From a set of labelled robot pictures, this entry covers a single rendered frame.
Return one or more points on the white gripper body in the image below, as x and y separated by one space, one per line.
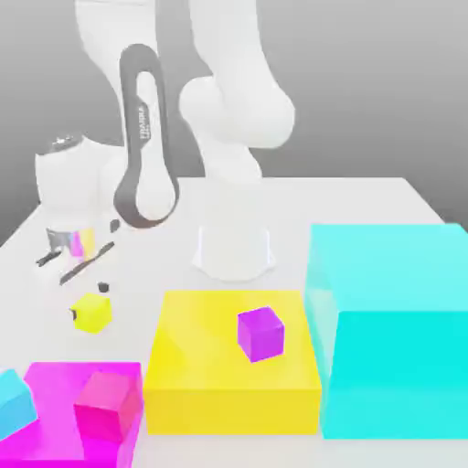
87 264

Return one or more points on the small purple cube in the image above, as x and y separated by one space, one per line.
260 334

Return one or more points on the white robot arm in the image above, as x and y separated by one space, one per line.
237 109

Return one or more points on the large magenta box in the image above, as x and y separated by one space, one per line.
55 395

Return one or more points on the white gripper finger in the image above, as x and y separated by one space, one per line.
73 313
103 287

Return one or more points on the large cyan box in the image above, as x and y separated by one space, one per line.
395 329

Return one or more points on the small light blue cube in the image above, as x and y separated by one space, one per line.
14 402

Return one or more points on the small yellow-green cube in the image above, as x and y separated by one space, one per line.
92 313

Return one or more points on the small pink cube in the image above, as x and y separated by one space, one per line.
104 406

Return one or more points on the large yellow box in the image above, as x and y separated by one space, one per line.
219 365

